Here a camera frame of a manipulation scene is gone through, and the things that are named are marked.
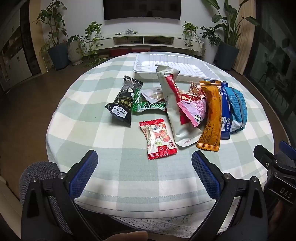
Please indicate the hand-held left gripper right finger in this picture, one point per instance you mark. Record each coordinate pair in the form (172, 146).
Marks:
(205, 172)

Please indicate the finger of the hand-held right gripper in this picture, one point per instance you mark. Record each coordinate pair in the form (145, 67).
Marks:
(288, 149)
(262, 154)

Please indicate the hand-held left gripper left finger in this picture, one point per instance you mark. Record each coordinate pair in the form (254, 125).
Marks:
(84, 171)

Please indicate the beige red-striped snack packet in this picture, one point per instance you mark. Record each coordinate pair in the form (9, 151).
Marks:
(182, 132)

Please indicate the dark blue snack packet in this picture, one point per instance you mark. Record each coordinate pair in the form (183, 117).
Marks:
(224, 122)

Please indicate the orange snack packet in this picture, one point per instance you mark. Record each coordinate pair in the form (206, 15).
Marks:
(211, 120)

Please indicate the light blue snack packet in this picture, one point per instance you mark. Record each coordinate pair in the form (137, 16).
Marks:
(238, 106)

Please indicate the red strawberry-print candy packet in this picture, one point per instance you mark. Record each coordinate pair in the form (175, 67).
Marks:
(158, 139)

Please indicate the pink snack packet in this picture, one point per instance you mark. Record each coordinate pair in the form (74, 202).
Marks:
(196, 111)

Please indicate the black snack packet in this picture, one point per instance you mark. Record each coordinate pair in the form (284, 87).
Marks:
(122, 102)

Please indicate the small red patterned snack packet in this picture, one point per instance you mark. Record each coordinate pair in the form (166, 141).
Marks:
(195, 90)

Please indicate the green snack packet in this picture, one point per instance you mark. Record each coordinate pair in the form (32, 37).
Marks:
(150, 107)

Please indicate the clear white snack packet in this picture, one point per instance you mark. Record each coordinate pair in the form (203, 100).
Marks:
(153, 93)

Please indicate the white plastic tray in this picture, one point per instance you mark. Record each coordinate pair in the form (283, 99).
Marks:
(148, 62)

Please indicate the person's left hand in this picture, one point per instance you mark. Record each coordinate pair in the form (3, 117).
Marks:
(129, 236)

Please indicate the green checked tablecloth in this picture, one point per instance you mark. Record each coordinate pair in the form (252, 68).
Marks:
(92, 129)

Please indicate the grey office chair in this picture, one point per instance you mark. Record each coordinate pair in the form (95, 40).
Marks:
(34, 170)

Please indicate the white lace table cover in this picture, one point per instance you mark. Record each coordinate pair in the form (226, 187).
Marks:
(161, 226)

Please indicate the glass sliding door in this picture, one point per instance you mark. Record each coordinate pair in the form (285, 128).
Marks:
(272, 69)

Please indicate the beige curtain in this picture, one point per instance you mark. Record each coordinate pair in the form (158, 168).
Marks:
(242, 51)

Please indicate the large-leaf plant in dark pot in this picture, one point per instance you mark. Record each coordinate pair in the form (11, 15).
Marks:
(227, 54)

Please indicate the tall plant in dark pot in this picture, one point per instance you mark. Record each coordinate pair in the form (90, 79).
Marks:
(56, 55)

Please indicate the plant in white ribbed pot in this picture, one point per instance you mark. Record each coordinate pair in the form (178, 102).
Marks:
(75, 52)

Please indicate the bushy plant in white pot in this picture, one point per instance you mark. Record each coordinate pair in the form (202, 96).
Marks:
(211, 37)

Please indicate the wooden display cabinet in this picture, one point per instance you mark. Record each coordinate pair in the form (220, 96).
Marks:
(13, 58)

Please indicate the white television cabinet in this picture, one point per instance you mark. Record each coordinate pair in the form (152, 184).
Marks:
(129, 40)

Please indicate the trailing pothos plant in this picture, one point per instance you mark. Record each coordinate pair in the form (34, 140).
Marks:
(93, 31)

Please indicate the trailing plant on cabinet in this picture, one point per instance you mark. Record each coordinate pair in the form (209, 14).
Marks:
(189, 30)

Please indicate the black wall television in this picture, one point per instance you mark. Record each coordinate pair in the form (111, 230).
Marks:
(141, 9)

